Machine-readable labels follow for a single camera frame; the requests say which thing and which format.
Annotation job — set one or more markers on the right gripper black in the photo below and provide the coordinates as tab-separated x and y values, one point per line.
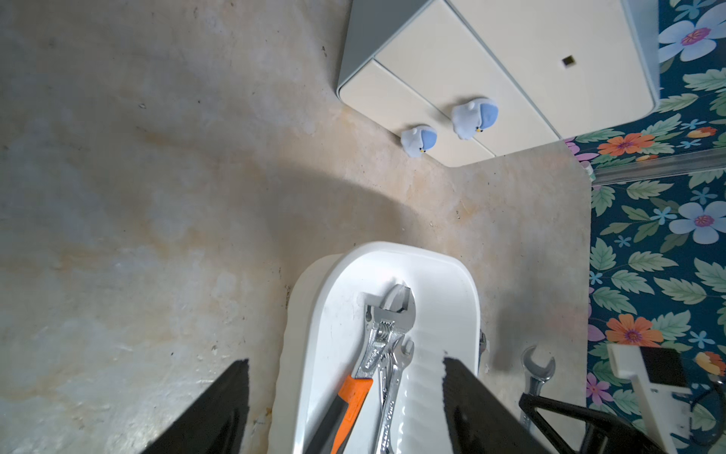
605	433

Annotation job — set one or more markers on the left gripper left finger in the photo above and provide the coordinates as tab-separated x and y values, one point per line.
215	422

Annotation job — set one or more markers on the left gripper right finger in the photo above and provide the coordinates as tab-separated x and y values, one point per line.
475	419

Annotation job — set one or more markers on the silver end wrench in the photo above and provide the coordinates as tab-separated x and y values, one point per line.
536	375

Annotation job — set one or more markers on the silver combination wrench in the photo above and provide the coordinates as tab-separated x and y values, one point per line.
399	359

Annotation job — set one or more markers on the orange handled adjustable wrench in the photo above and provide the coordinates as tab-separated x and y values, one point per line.
384	325

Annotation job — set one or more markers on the white plastic storage tray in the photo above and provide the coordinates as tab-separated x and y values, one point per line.
325	331

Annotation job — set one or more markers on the blue white drawer knob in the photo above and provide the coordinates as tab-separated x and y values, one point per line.
474	116
418	140

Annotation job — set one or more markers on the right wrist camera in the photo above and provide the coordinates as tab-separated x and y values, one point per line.
659	382

